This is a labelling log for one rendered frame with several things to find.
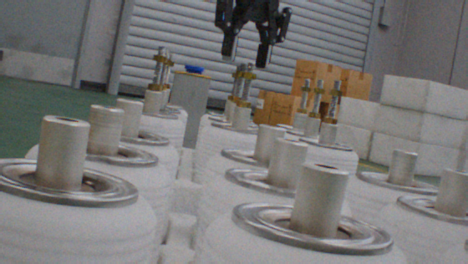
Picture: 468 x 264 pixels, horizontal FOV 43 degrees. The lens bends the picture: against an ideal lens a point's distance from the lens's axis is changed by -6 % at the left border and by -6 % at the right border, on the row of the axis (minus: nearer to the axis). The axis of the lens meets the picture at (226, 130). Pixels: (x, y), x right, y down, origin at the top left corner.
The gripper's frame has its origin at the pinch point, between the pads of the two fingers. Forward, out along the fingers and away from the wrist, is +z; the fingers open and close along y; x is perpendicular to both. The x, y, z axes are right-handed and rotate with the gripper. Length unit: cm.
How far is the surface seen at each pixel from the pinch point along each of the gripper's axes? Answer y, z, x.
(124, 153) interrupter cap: 41, 10, 35
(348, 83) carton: -337, -14, -239
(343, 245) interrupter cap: 44, 10, 55
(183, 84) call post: -9.1, 6.3, -25.6
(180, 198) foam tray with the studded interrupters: 16.9, 19.1, 11.3
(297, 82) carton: -306, -7, -266
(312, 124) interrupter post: -8.5, 8.3, 8.1
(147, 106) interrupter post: 17.5, 9.3, 2.2
